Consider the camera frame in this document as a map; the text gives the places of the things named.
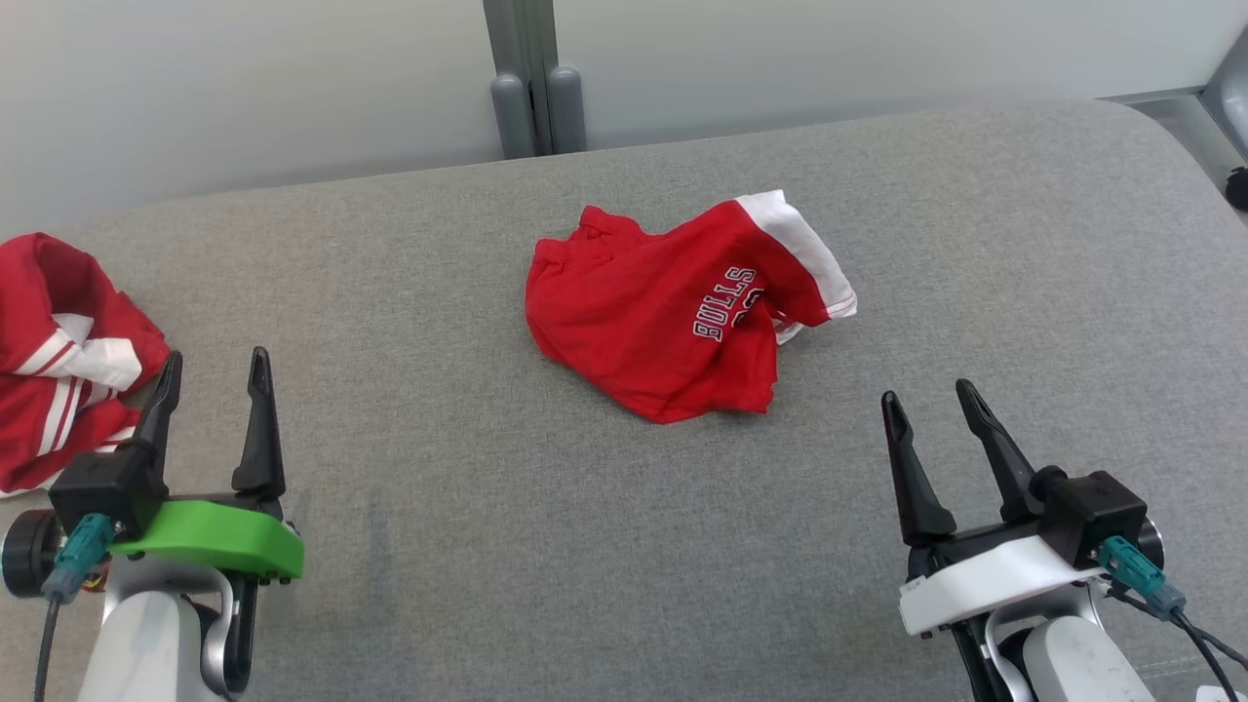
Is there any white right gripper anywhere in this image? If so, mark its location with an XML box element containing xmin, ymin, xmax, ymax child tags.
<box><xmin>881</xmin><ymin>378</ymin><xmax>1108</xmax><ymax>640</ymax></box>

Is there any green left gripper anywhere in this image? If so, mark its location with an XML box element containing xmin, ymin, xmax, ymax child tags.
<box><xmin>109</xmin><ymin>346</ymin><xmax>305</xmax><ymax>584</ymax></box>

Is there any red Bulls 23 jersey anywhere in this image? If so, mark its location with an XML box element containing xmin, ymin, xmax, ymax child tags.
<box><xmin>0</xmin><ymin>232</ymin><xmax>173</xmax><ymax>496</ymax></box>

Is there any black cable with teal plug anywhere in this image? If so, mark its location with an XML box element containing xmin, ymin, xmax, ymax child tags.
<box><xmin>1095</xmin><ymin>534</ymin><xmax>1248</xmax><ymax>702</ymax></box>
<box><xmin>33</xmin><ymin>514</ymin><xmax>116</xmax><ymax>702</ymax></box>

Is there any grey double partition post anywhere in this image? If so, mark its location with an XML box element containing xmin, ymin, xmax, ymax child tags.
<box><xmin>484</xmin><ymin>0</ymin><xmax>589</xmax><ymax>160</ymax></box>

